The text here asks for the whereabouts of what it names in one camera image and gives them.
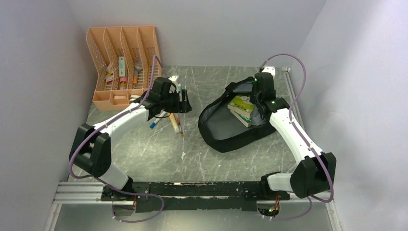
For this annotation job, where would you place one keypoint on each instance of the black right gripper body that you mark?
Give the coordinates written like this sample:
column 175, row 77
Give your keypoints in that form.
column 254, row 95

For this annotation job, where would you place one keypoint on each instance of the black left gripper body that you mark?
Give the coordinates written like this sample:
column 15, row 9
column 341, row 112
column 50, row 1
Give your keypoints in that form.
column 170, row 103

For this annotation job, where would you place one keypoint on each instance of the lime green comic book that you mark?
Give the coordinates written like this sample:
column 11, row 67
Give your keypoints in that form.
column 241, row 104

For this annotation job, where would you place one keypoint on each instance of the green treehouse book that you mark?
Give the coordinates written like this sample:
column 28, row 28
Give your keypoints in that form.
column 245, row 120

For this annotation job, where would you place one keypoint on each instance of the black student backpack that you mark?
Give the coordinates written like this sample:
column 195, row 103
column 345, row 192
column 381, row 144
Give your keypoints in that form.
column 224, row 132

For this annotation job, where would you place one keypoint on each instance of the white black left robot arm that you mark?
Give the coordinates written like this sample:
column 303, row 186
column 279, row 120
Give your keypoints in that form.
column 92, row 147

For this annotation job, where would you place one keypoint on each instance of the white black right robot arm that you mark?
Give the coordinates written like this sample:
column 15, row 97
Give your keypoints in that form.
column 314, row 174

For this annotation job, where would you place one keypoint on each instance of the white blue marker pen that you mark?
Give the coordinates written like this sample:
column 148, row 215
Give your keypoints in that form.
column 158, row 118

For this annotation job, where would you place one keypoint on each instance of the red brown pencil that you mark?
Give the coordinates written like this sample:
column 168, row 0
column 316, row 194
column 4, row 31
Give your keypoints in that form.
column 179, row 125

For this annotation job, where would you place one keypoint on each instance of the orange marker in organizer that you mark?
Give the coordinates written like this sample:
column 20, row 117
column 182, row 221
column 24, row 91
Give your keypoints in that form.
column 135, row 76

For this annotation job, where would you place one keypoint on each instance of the pink eraser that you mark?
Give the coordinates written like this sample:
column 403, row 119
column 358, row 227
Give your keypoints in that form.
column 119, row 97

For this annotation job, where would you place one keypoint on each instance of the peach plastic desk organizer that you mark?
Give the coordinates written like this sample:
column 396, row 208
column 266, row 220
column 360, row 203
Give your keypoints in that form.
column 139, row 45

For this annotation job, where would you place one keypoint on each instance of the tall white pink box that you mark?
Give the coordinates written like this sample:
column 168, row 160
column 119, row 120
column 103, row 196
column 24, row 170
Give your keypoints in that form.
column 121, row 66

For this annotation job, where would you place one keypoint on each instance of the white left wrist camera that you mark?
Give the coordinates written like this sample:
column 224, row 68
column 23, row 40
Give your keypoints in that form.
column 176, row 82

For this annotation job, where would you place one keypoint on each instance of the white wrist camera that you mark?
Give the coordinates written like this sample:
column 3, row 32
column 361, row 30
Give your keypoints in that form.
column 269, row 69
column 176, row 82

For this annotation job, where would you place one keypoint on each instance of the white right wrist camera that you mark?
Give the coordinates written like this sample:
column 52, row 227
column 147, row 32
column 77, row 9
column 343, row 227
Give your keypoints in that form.
column 269, row 69

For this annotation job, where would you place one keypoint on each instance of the aluminium side rail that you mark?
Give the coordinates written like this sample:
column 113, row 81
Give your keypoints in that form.
column 296, row 105

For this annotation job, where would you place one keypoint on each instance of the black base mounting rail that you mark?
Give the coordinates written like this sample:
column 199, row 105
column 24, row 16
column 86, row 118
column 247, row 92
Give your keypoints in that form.
column 152, row 196

